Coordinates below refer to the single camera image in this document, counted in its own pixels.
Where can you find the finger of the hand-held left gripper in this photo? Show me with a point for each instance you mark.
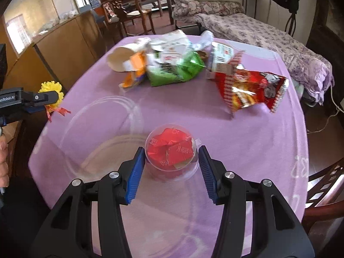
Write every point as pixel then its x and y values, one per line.
pixel 40 97

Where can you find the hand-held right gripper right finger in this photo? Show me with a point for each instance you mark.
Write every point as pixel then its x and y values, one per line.
pixel 206 176

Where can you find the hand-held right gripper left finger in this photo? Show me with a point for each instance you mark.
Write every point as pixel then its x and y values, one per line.
pixel 135 174

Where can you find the clear plastic cup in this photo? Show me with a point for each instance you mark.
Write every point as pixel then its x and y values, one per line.
pixel 188 172

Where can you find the white green tea carton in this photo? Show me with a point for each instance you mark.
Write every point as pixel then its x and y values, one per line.
pixel 174 70

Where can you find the person's left hand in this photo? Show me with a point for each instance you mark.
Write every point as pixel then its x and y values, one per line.
pixel 3 161

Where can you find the yellow artificial flower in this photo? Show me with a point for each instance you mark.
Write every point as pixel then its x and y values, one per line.
pixel 50 87

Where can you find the red crumpled wrapper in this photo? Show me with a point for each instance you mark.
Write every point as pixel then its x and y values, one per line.
pixel 169 147

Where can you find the wooden counter cabinet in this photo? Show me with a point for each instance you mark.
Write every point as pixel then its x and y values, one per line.
pixel 67 40

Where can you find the pink paper bag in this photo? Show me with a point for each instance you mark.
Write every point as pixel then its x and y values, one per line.
pixel 174 107

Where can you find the beige paper cup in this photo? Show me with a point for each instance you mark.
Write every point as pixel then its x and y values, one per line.
pixel 121 56

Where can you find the red snack bag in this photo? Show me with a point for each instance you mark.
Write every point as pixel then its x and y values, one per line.
pixel 242 86

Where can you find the orange snack wrapper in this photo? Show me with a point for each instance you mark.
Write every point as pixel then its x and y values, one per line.
pixel 135 71

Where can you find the small brown scrap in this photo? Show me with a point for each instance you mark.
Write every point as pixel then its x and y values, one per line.
pixel 203 56

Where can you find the dark wooden chair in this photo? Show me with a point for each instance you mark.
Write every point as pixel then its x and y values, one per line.
pixel 328 178

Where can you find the carved wooden chair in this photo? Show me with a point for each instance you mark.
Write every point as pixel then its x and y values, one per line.
pixel 131 10

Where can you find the folded floral quilt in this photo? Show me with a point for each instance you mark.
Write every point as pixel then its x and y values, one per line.
pixel 204 6

